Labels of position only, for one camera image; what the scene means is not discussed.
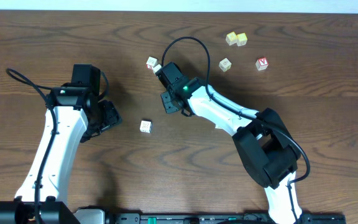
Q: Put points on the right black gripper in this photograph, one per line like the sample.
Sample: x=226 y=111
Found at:
x=169 y=107

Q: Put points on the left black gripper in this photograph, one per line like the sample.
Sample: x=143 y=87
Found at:
x=108 y=117

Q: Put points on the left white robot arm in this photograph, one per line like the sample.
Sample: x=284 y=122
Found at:
x=74 y=116

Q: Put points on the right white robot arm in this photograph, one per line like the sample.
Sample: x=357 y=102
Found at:
x=267 y=151

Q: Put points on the white block with yellow side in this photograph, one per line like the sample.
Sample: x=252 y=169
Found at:
x=156 y=68

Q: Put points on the white block with red side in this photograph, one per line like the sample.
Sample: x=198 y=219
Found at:
x=151 y=62

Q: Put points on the cream block near top centre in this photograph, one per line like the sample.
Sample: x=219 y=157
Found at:
x=225 y=64

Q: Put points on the yellow block left of pair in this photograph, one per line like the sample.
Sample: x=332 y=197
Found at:
x=231 y=38

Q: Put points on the yellow block of pair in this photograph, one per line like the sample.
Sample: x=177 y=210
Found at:
x=231 y=38
x=241 y=39

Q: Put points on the yellow block right of pair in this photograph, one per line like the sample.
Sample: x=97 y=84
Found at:
x=241 y=39

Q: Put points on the red letter block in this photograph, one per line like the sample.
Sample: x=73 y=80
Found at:
x=261 y=63

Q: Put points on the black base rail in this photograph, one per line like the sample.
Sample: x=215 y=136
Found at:
x=100 y=215

